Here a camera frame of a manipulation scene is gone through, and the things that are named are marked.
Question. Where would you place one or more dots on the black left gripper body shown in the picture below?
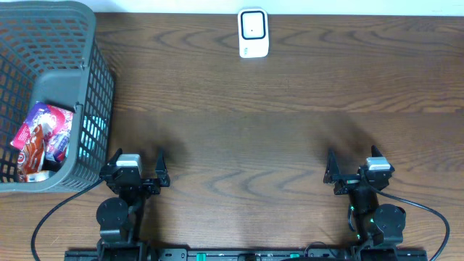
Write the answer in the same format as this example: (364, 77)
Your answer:
(135, 182)

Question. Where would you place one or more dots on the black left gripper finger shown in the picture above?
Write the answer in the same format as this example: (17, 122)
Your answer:
(160, 168)
(114, 158)

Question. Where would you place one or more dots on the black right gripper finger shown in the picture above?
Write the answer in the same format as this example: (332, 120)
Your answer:
(332, 167)
(375, 152)

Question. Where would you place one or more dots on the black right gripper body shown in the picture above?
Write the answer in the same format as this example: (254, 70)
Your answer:
(347, 183)

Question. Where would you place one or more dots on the red purple snack packet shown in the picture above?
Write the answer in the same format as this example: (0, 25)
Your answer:
(56, 123)

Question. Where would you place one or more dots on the orange brown snack packet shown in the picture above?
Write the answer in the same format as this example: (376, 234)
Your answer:
(31, 157)

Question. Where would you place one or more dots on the teal tissue pack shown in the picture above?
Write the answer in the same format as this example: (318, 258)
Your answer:
(92, 136)

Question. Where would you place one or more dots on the small orange tissue pack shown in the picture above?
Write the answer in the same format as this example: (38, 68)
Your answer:
(39, 176)

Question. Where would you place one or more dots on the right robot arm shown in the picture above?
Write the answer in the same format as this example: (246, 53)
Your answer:
(379, 226)

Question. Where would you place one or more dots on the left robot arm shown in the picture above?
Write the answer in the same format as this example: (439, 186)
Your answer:
(120, 217)

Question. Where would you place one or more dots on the white barcode scanner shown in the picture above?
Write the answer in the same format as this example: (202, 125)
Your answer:
(253, 33)

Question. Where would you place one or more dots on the dark grey plastic basket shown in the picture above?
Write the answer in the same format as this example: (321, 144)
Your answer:
(49, 54)

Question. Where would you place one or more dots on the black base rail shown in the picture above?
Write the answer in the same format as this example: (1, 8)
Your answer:
(271, 255)

